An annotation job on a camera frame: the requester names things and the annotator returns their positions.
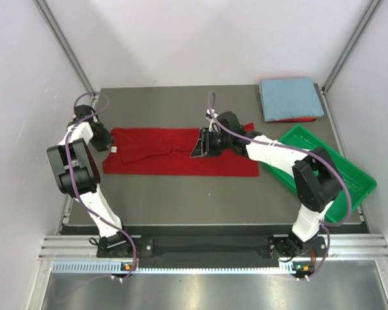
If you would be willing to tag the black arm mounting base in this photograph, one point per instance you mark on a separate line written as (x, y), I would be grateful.
(215, 246)

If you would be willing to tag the aluminium frame post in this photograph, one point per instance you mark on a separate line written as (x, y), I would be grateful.
(46, 12)
(359, 30)

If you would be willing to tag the left aluminium frame post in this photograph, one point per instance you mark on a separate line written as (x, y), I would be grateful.
(46, 12)

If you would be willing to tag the right aluminium frame post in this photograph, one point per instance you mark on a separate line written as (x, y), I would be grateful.
(359, 30)

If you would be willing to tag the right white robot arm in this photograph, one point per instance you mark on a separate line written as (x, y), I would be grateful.
(313, 171)

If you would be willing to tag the aluminium frame rail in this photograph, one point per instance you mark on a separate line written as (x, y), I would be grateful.
(342, 247)

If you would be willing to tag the folded blue t shirt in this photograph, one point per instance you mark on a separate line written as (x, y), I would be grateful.
(289, 99)

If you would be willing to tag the slotted grey cable duct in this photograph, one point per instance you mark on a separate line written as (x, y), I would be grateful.
(124, 267)

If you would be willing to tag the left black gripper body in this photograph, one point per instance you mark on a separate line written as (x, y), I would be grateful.
(100, 126)

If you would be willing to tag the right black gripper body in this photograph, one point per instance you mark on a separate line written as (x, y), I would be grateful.
(217, 142)

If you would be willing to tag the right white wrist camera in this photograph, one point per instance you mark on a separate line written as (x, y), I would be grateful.
(210, 115)

